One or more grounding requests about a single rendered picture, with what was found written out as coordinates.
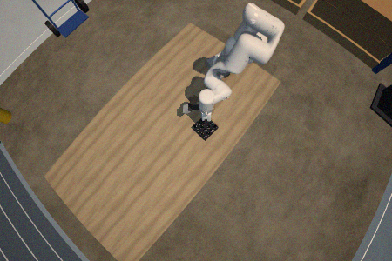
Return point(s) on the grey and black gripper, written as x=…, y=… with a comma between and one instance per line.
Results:
x=206, y=118

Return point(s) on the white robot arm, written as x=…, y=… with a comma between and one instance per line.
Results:
x=236, y=55

